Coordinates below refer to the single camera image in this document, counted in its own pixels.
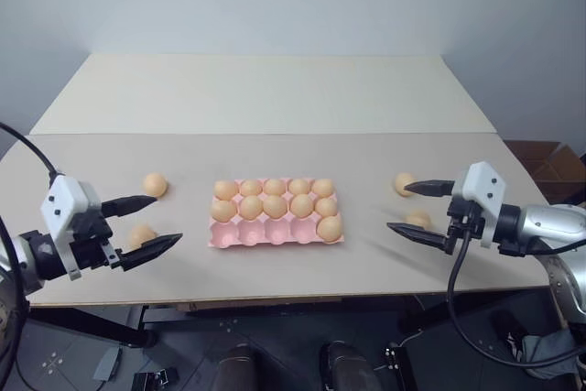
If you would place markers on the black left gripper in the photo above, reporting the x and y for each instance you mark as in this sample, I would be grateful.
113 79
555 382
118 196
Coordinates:
94 244

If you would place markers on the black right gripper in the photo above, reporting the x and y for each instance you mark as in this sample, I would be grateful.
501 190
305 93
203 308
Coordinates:
464 224

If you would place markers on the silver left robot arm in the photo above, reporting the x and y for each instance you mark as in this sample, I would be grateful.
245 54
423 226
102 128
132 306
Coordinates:
43 256

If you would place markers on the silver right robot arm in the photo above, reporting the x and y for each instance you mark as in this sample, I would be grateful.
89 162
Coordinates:
554 226

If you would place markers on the pink egg tray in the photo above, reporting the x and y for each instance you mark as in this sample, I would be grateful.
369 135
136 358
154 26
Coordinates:
256 235

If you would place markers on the brown egg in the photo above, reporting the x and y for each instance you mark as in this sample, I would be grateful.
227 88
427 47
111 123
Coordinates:
250 188
402 182
274 206
155 184
326 207
299 186
139 234
329 228
274 187
223 210
419 218
226 189
322 187
251 207
301 204

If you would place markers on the brown cardboard box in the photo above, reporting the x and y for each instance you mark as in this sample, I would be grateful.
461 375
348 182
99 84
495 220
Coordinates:
545 162

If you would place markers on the small black box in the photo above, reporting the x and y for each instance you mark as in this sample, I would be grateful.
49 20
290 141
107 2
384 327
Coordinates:
155 379

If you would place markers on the dark rounded shape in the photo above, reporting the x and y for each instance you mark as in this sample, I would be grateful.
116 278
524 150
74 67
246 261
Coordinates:
348 366
235 368

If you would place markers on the grey cloth bundle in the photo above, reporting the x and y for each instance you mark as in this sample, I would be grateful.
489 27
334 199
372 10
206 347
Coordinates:
545 350

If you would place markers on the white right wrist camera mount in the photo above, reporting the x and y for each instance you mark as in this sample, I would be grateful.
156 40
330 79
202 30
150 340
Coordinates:
480 185

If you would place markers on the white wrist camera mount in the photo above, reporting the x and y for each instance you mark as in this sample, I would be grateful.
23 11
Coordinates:
480 185
64 196

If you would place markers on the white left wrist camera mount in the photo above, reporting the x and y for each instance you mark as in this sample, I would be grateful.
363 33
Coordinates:
64 196

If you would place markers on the black table leg frame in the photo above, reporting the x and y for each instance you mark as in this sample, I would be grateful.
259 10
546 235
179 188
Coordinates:
105 324

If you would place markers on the black upright bracket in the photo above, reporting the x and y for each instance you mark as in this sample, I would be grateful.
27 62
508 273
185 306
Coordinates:
402 368

